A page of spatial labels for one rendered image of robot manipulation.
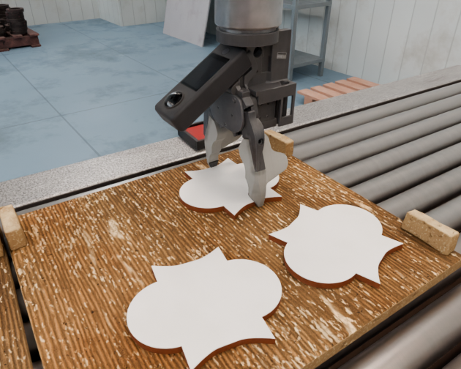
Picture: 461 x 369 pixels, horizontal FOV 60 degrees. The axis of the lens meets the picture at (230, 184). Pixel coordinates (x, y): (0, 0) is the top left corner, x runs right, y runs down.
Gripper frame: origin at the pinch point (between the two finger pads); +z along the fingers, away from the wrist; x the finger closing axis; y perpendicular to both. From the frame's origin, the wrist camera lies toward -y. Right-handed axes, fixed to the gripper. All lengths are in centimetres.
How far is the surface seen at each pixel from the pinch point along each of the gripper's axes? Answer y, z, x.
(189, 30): 245, 77, 465
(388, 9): 309, 24, 204
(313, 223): 3.1, -0.3, -12.9
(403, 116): 46.0, 2.0, 5.3
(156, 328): -18.5, -0.1, -16.1
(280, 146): 11.9, -1.0, 3.7
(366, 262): 3.0, -0.3, -20.7
